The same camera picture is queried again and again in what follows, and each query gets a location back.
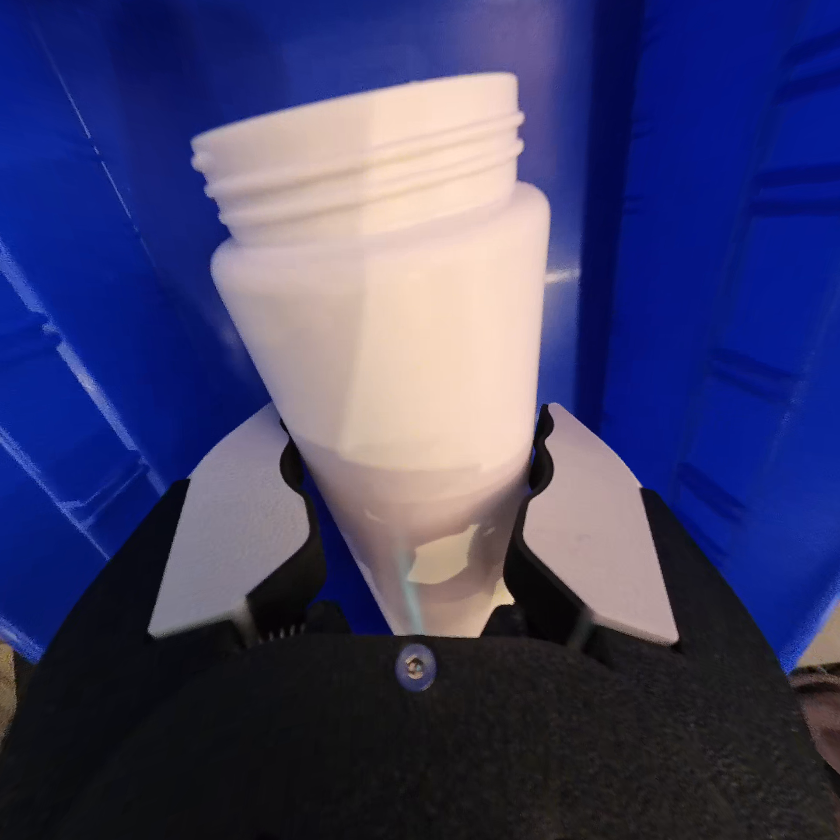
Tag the white plastic bottle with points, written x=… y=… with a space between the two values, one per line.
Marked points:
x=380 y=328

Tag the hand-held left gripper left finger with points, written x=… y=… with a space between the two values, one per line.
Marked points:
x=229 y=525

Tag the blue plastic storage bin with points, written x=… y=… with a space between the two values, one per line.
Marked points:
x=98 y=262

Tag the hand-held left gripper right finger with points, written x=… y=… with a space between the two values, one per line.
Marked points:
x=590 y=538

